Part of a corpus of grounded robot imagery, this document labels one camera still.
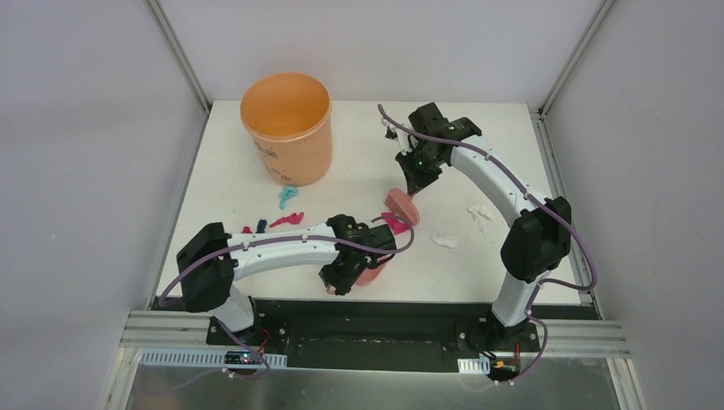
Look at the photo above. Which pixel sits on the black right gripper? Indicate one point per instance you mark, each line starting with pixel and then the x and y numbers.
pixel 414 180

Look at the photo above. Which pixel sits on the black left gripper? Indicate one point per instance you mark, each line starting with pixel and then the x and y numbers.
pixel 382 236

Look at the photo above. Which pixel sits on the pink dustpan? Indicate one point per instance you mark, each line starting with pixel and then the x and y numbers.
pixel 372 272

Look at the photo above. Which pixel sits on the pink hand brush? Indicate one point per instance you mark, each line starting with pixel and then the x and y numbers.
pixel 400 203

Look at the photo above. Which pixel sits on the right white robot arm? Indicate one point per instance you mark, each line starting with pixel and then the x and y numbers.
pixel 538 237

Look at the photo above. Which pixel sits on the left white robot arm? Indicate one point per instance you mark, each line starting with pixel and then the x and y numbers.
pixel 213 260

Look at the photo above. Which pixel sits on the magenta paper scrap near bucket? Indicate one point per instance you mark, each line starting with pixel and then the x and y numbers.
pixel 397 226

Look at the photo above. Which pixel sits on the white paper scrap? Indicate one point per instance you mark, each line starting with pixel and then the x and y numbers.
pixel 444 240
pixel 480 216

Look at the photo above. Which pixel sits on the cyan paper scrap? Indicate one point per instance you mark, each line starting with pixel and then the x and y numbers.
pixel 287 192

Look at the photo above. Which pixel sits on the blue paper scrap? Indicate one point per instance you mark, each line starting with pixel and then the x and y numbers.
pixel 261 226

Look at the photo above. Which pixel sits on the orange plastic bucket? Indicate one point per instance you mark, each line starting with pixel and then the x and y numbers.
pixel 288 116

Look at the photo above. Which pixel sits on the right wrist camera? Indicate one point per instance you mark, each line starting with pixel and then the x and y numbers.
pixel 403 140

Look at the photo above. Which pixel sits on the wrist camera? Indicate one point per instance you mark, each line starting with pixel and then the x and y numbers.
pixel 381 220
pixel 403 140

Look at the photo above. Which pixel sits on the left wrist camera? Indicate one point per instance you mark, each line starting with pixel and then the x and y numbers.
pixel 381 220

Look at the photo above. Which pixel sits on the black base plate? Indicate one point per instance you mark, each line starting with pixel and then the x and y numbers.
pixel 388 357

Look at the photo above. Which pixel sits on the right white cable duct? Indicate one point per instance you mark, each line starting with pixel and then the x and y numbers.
pixel 480 365

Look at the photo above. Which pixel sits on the white cable duct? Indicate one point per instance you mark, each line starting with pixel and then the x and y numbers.
pixel 480 365
pixel 231 359

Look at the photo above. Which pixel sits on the left white cable duct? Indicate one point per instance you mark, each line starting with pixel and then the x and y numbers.
pixel 231 359

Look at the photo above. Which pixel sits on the aluminium frame rail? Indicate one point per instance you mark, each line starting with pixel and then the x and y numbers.
pixel 552 337

